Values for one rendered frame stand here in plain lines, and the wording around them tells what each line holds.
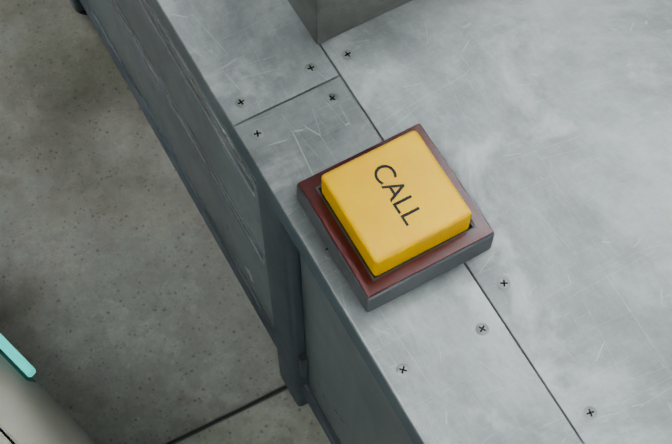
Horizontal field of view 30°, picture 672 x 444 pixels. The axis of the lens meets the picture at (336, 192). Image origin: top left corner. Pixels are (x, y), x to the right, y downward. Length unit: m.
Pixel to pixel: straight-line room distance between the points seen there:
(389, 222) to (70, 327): 0.94
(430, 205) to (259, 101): 0.13
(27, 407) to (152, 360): 0.32
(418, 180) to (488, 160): 0.07
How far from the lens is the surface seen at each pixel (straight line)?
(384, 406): 1.05
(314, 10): 0.73
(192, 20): 0.78
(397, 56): 0.76
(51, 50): 1.76
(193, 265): 1.58
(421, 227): 0.66
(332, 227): 0.68
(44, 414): 1.25
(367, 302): 0.67
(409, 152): 0.68
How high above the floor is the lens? 1.43
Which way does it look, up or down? 63 degrees down
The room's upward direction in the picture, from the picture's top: straight up
